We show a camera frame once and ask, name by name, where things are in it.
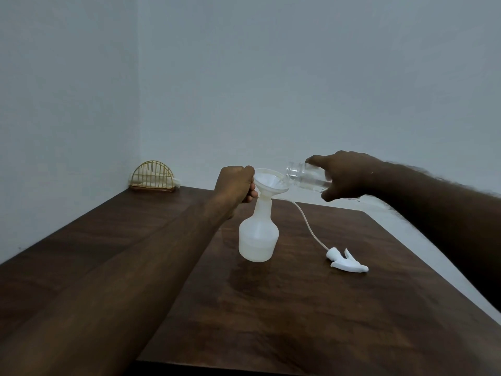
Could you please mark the person's right hand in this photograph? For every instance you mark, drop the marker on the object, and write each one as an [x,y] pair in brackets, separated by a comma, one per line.
[350,174]

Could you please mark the clear glass jar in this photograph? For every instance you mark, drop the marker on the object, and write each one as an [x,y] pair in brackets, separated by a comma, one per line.
[307,176]

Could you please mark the white translucent spray bottle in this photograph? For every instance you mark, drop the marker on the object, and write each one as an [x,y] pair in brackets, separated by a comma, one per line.
[259,234]

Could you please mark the person's right forearm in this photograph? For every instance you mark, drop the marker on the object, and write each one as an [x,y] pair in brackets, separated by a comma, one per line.
[446,215]

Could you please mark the white plastic funnel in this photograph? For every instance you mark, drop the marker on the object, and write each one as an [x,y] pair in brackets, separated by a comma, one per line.
[272,183]

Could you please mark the white paper napkins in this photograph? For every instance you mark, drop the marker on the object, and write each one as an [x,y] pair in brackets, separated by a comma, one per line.
[150,180]

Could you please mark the person's left hand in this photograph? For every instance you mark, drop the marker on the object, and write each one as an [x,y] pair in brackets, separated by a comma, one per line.
[231,184]

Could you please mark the white spray trigger with tube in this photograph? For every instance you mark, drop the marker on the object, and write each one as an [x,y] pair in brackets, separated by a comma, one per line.
[346,263]

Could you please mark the person's right thumb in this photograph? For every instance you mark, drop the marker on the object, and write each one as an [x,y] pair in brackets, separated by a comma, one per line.
[332,193]

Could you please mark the person's left forearm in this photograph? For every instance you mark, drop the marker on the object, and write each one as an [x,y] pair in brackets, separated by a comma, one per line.
[129,281]

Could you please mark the person's left thumb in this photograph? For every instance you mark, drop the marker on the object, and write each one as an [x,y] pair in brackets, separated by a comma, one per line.
[249,173]

